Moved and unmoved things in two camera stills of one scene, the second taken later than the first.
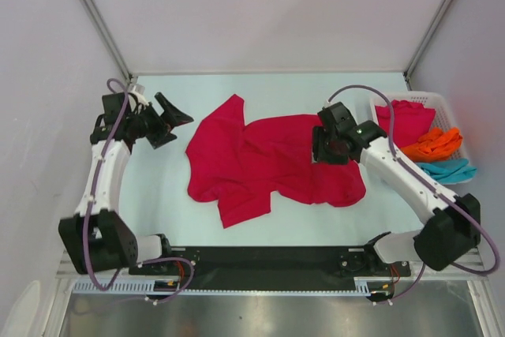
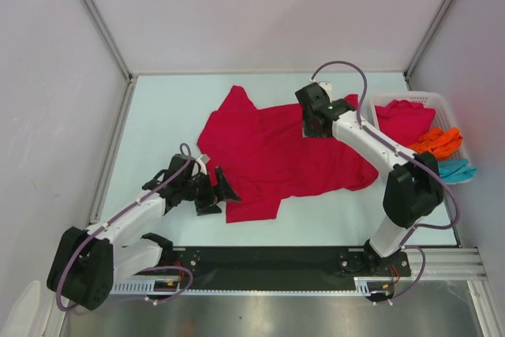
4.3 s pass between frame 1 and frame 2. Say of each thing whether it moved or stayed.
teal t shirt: stayed
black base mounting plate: stayed
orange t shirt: stayed
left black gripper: moved
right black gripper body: moved
